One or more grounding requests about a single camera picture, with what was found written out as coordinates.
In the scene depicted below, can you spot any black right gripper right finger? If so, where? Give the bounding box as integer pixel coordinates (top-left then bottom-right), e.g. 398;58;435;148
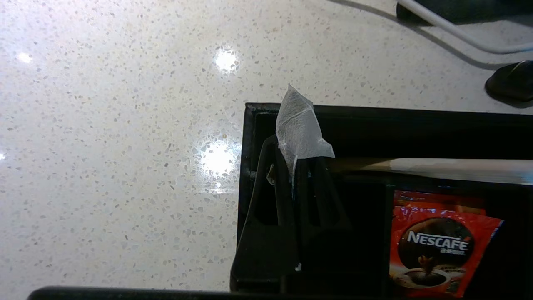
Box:
294;156;379;294

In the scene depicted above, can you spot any white tea bag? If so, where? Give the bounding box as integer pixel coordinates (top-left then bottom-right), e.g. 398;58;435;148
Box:
276;83;336;178

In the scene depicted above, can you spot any dark grey power plug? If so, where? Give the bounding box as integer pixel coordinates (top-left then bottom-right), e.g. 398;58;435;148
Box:
485;60;533;103

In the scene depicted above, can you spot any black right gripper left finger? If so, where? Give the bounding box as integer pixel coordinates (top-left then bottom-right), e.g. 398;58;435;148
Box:
230;135;299;292

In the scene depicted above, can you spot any white power cable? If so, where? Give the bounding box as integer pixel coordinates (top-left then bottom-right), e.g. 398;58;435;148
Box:
398;0;533;55

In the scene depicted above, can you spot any red sachet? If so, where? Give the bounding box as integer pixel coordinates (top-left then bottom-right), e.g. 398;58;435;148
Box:
389;206;504;298
394;190;487;215

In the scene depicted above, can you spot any black compartment sachet box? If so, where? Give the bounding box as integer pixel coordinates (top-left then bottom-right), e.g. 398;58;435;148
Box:
237;102;533;300

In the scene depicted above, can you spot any white paper sachet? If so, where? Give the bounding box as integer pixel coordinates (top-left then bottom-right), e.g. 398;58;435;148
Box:
333;157;533;186

